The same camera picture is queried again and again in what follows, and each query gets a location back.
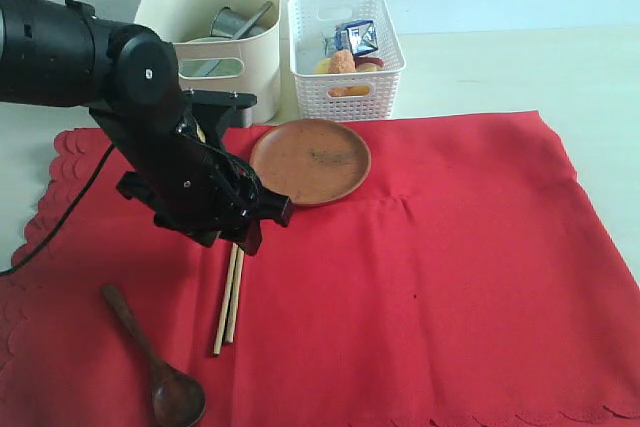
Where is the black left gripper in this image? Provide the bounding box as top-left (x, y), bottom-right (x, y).
top-left (115, 121), bottom-right (293, 255)

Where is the brown round plate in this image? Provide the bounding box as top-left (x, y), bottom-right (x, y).
top-left (250, 119), bottom-right (372, 207)

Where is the wooden chopstick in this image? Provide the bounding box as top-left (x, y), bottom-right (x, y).
top-left (224, 248), bottom-right (245, 344)
top-left (212, 244), bottom-right (238, 356)

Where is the yellow cheese wedge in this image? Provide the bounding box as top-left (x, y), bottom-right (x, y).
top-left (344, 85), bottom-right (371, 96)

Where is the yellow lemon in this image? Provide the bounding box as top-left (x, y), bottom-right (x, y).
top-left (314, 58), bottom-right (331, 75)

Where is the fried chicken nugget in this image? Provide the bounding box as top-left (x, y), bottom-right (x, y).
top-left (328, 49), bottom-right (356, 97)

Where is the red sausage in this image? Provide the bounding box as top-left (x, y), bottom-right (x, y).
top-left (354, 56), bottom-right (384, 69)

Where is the dark wooden spoon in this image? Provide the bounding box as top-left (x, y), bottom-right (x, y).
top-left (101, 283), bottom-right (206, 426)

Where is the stainless steel cup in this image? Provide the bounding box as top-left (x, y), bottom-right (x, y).
top-left (209, 7), bottom-right (249, 39)

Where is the blue white milk carton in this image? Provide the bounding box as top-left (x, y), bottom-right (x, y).
top-left (324, 19), bottom-right (379, 57)

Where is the red scalloped tablecloth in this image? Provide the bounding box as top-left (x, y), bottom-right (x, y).
top-left (1, 112), bottom-right (639, 426)

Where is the metal butter knife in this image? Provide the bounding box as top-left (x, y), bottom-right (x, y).
top-left (233, 1), bottom-right (273, 40)

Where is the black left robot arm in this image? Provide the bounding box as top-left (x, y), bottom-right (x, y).
top-left (1, 0), bottom-right (293, 255)

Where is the white perforated plastic basket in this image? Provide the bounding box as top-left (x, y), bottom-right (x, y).
top-left (287, 0), bottom-right (406, 121)

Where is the cream plastic storage bin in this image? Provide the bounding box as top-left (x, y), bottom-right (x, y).
top-left (135, 0), bottom-right (281, 124)

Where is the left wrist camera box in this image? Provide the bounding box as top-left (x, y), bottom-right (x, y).
top-left (183, 89), bottom-right (257, 129)

